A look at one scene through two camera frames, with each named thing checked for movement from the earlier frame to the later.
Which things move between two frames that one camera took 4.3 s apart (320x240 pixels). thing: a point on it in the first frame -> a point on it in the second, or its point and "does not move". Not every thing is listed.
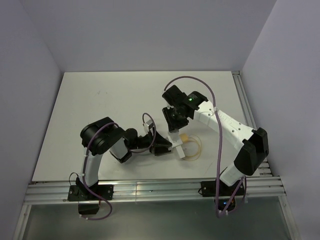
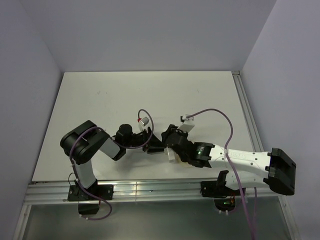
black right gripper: (171, 124) -> (171, 129)
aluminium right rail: (264, 167) does not move
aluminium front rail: (151, 190) does not move
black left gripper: (160, 145) does not move
